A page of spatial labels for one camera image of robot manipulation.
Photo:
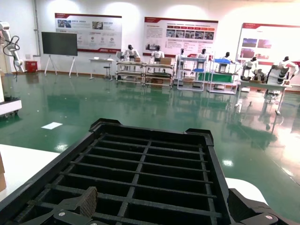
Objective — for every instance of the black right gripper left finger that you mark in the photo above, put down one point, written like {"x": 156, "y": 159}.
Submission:
{"x": 77, "y": 206}

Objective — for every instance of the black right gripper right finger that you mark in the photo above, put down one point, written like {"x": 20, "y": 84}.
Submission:
{"x": 246, "y": 211}

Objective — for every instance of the white industrial robot arm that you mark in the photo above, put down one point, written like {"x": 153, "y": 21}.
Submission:
{"x": 10, "y": 50}

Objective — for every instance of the black slotted plastic container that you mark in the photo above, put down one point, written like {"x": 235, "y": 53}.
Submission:
{"x": 152, "y": 133}

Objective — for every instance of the red floor box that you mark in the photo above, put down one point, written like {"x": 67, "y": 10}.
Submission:
{"x": 31, "y": 66}

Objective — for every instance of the long white work table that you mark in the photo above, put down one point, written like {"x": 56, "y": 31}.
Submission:
{"x": 262, "y": 84}

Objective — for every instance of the shelf rack with green mat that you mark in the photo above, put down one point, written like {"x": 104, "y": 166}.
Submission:
{"x": 221, "y": 77}

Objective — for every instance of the black round stool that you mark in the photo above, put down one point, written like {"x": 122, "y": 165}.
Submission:
{"x": 107, "y": 73}

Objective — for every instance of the white shelf rack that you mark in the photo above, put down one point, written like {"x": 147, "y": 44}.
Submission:
{"x": 191, "y": 85}

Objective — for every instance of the metal tube workbench rack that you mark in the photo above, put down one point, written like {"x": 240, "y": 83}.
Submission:
{"x": 130, "y": 73}
{"x": 159, "y": 76}

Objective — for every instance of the white humanoid robot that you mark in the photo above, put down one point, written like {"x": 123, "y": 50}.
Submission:
{"x": 181, "y": 56}
{"x": 251, "y": 64}
{"x": 157, "y": 54}
{"x": 227, "y": 57}
{"x": 203, "y": 56}
{"x": 282, "y": 68}
{"x": 130, "y": 52}

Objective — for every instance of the small white desk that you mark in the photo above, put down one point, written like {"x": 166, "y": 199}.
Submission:
{"x": 101, "y": 60}

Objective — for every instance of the black display on white stand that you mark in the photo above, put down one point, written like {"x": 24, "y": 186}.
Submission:
{"x": 59, "y": 43}

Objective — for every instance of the white pedestal machine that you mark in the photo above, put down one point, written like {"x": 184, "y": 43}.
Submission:
{"x": 10, "y": 106}

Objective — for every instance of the wall poster with red photos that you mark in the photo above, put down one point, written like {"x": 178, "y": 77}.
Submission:
{"x": 269, "y": 39}

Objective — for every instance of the wall poster with red header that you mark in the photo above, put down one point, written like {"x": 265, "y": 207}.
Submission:
{"x": 100, "y": 30}

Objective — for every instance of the grey wall pipe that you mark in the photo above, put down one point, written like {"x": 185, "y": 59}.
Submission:
{"x": 36, "y": 28}

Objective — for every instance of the wall poster with photo row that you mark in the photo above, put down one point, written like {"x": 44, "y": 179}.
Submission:
{"x": 180, "y": 35}

